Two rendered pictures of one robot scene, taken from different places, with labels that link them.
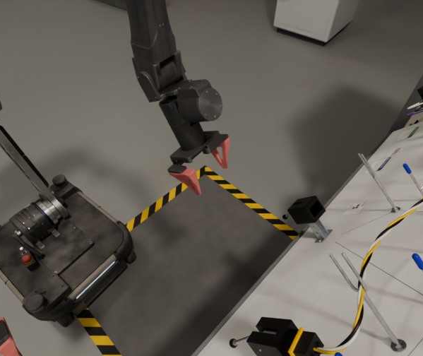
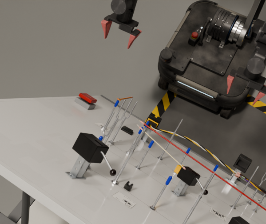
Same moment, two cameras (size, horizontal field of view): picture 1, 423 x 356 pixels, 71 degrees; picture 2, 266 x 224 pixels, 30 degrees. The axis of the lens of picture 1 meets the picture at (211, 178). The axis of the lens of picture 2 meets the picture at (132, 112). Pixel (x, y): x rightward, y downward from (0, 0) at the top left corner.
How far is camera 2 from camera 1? 1.28 m
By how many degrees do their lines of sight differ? 41
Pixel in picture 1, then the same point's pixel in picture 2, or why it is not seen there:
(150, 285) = (206, 137)
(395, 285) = not seen: hidden behind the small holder
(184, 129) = not seen: hidden behind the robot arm
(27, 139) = not seen: outside the picture
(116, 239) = (232, 91)
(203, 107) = (250, 62)
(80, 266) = (201, 74)
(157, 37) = not seen: outside the picture
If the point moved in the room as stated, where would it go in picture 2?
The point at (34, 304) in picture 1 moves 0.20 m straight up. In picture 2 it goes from (164, 54) to (168, 32)
